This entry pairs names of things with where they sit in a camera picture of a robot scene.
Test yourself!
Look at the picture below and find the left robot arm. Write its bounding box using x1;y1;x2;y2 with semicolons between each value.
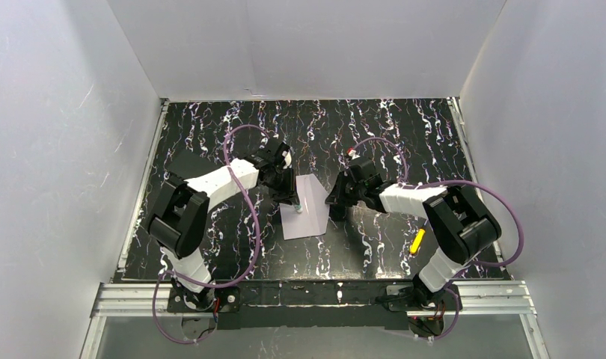
145;138;302;294

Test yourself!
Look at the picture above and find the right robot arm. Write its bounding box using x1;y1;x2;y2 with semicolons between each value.
325;157;502;298

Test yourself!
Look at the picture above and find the black rectangular pad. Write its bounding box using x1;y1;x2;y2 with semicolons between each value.
166;150;218;181

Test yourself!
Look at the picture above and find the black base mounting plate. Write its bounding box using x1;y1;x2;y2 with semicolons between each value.
154;269;465;338

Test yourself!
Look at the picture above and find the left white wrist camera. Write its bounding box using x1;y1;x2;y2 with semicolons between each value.
282;152;292;169

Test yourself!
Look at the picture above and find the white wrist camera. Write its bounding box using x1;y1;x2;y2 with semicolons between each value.
282;152;292;169
346;147;359;161

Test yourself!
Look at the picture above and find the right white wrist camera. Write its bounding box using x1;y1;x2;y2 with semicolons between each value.
346;147;359;161

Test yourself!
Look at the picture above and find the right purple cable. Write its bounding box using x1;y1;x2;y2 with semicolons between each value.
340;136;525;343

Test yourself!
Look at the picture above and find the purple cable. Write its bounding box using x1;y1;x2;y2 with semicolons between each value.
340;136;525;343
151;123;272;346

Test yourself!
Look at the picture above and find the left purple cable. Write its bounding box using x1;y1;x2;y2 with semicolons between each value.
151;123;272;346

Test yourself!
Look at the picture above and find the yellow handled screwdriver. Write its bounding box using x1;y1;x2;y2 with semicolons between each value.
409;228;426;255

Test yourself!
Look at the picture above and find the aluminium frame rail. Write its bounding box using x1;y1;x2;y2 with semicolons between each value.
82;99;542;358

